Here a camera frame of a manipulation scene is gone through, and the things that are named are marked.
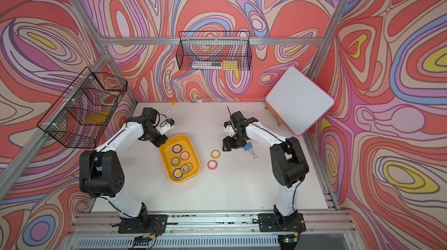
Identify white board pink frame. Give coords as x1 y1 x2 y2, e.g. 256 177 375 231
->
265 67 335 136

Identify wooden easel stand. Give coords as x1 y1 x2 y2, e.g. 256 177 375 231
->
265 101 285 127

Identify yellow plastic storage box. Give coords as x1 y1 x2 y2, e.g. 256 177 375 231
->
159 134 201 183

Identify yellow-green tape roll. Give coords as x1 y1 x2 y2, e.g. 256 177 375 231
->
171 157 181 167
181 164 191 174

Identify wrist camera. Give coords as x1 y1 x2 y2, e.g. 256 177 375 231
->
223 111 249 137
142 108 175 135

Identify blue binder clip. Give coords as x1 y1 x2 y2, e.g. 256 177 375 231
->
243 143 257 158

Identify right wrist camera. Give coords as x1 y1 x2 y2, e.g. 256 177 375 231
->
223 111 249 137

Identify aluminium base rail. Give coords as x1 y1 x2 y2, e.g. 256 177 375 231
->
61 209 365 250

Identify orange tape roll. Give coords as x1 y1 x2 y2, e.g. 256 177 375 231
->
186 163 193 171
211 150 221 159

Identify red tape roll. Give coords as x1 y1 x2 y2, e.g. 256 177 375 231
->
207 160 218 170
180 151 190 161

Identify black wire basket left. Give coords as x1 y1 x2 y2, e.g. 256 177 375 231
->
37 67 128 148

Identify orange tape roll top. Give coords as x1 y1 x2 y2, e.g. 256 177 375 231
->
186 163 193 171

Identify yellow block in back basket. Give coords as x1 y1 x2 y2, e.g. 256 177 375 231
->
222 60 239 71

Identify white yellow marker pen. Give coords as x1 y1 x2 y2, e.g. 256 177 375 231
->
164 102 176 117

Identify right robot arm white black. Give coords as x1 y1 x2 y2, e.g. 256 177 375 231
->
222 117 309 232

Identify black wire basket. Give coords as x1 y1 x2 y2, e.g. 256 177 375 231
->
176 30 252 71
37 67 128 148

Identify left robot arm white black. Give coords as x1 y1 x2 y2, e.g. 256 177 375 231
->
79 116 174 237

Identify purple tape roll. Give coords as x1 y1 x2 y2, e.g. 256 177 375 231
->
172 144 182 154
173 169 183 180

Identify yellow item in left basket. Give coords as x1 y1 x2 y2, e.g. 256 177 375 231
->
83 110 110 126

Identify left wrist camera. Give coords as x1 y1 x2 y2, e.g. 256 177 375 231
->
142 108 175 135

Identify black wire basket back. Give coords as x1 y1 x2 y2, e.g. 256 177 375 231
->
176 30 252 71

